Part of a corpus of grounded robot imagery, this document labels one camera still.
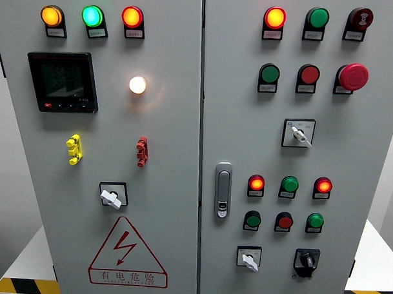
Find small red lit lamp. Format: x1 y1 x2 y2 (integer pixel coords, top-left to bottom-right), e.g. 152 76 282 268
247 174 266 192
313 176 334 194

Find large red stop button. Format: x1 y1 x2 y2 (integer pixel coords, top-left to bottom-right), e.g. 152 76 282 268
336 63 370 92

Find yellow lit round lamp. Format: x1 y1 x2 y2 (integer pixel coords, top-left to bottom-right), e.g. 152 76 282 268
39 4 64 28

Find white handle switch with printed plate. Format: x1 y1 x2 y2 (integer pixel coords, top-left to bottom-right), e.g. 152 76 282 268
281 118 317 149

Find black display meter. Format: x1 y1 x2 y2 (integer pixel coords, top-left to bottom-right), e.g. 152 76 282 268
25 50 101 115

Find large green push button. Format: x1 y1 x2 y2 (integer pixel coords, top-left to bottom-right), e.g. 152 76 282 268
258 63 281 85

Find small green push button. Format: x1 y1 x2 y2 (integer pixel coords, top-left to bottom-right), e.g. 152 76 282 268
306 212 325 230
243 210 263 230

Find large dark green round lamp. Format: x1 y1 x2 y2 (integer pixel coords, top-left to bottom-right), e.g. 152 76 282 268
305 6 330 30

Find dark red buzzer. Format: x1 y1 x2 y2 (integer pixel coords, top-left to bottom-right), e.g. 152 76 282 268
347 6 374 30

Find white handle turn switch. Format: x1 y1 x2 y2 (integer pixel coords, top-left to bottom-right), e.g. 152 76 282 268
236 245 263 274
98 181 129 211

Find large red push button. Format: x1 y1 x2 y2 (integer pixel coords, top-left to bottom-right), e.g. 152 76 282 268
297 63 321 86

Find silver door lock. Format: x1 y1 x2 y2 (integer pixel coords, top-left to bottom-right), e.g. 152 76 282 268
214 161 234 219

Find small green round lamp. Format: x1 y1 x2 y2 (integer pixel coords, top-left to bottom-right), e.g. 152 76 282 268
280 175 300 193

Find red warning triangle sign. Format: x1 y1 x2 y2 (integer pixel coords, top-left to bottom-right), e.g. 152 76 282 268
87 214 171 289

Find green lit round lamp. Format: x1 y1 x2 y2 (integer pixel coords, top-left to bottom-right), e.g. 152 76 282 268
81 5 105 28

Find large red lit round lamp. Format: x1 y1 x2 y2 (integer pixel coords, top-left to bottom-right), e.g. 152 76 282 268
263 6 287 30
121 5 145 29

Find small red handle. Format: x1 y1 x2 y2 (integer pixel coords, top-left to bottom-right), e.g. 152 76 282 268
135 136 150 168

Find pale grey cabinet door with lock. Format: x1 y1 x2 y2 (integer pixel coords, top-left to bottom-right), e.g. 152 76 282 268
194 0 393 294

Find small red push button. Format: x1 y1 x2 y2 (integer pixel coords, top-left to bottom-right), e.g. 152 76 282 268
274 211 294 230

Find black knob turn switch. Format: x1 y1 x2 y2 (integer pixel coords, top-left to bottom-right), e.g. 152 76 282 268
292 248 321 280

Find white lit lamp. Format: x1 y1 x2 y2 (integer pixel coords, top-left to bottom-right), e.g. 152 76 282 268
128 75 148 95

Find small yellow handle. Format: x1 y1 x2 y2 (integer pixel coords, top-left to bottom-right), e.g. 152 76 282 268
65 133 85 166

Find pale grey cabinet door with display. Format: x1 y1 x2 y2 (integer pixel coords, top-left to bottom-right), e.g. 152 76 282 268
0 0 208 294

